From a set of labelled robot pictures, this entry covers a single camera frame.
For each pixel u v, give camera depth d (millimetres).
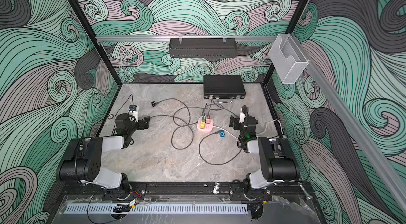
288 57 781
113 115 1010
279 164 441
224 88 1141
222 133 925
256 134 713
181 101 1102
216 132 928
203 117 925
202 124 898
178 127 959
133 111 812
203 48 951
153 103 1069
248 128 698
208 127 925
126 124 731
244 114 797
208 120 923
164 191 749
